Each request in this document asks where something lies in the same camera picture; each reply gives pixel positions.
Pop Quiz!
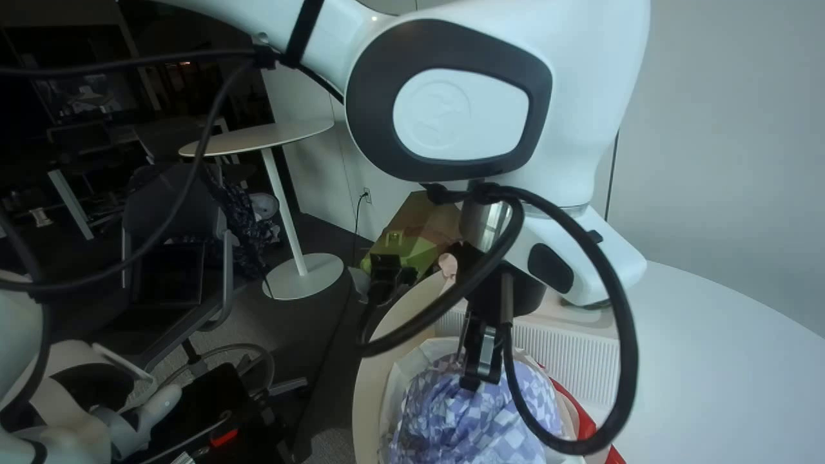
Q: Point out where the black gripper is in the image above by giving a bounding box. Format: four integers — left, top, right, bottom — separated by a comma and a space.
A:
459, 245, 545, 394

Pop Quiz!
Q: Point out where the purple checkered cloth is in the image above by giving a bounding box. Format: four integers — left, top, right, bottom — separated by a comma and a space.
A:
388, 351, 569, 464

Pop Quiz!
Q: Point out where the white red-striped plastic bag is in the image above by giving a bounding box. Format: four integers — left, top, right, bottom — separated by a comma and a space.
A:
377, 338, 631, 464

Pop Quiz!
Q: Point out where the dark floral hanging cloth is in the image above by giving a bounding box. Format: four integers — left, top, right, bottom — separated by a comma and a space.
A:
213, 177, 289, 279

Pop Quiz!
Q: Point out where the black electronics box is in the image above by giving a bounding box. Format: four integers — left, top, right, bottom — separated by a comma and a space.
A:
139, 359, 292, 464

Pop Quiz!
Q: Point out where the white round side table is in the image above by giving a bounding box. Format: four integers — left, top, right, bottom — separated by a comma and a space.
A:
175, 116, 347, 305

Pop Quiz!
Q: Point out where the black chair frame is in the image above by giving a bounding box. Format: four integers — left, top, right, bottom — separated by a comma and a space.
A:
115, 162, 239, 351

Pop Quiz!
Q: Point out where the white headset with black straps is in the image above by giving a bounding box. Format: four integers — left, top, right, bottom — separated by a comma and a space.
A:
48, 338, 188, 464

